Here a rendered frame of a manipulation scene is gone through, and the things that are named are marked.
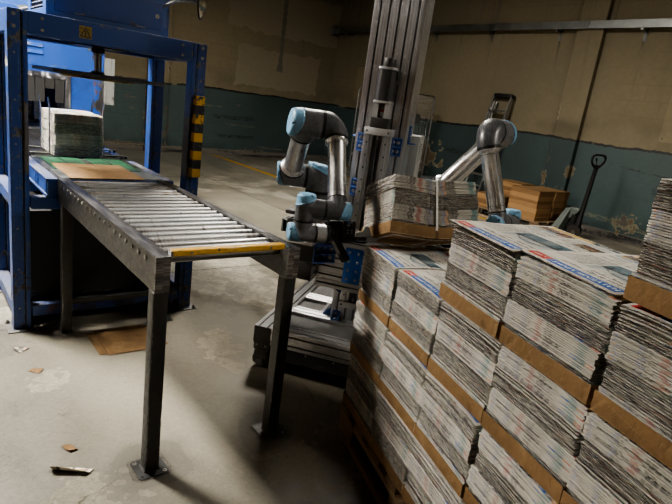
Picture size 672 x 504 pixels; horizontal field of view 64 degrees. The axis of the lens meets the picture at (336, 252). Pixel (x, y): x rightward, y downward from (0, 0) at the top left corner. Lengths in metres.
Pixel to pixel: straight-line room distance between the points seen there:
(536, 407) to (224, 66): 10.76
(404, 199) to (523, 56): 7.80
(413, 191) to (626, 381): 1.18
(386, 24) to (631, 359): 2.02
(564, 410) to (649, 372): 0.23
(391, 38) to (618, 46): 6.51
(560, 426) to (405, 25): 1.98
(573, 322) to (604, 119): 7.74
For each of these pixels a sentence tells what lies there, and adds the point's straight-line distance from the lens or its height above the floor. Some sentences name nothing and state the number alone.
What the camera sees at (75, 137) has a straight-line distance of 3.78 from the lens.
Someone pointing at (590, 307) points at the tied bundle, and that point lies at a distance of 1.17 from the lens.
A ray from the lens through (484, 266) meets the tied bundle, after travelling 1.44.
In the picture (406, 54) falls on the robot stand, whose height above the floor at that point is 1.60.
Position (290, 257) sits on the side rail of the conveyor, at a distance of 2.01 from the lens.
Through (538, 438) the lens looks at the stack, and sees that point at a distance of 1.31.
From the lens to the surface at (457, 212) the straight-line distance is 2.16.
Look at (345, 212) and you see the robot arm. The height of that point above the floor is 0.94.
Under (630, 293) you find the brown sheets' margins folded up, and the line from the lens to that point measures 1.10.
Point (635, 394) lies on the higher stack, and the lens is 1.12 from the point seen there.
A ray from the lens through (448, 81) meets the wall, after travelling 10.57.
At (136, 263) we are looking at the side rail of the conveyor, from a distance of 1.95.
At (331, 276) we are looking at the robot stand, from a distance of 2.65.
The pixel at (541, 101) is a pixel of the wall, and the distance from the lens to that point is 9.39.
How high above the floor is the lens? 1.33
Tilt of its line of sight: 15 degrees down
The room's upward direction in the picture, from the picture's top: 8 degrees clockwise
